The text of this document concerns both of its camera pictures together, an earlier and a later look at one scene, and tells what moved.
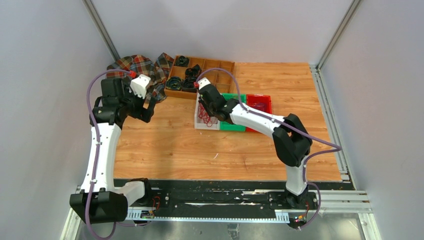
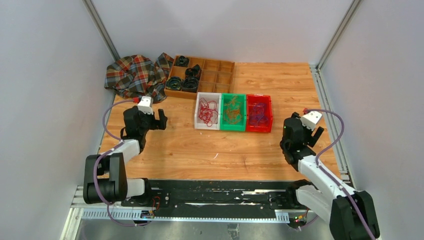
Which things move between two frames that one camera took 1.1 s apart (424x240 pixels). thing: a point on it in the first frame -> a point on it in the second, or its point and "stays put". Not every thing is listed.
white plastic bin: (202, 119) stays put
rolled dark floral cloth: (188, 84) stays put
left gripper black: (142, 113) -> (160, 124)
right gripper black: (203, 102) -> (310, 140)
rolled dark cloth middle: (193, 72) stays put
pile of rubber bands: (203, 114) stays put
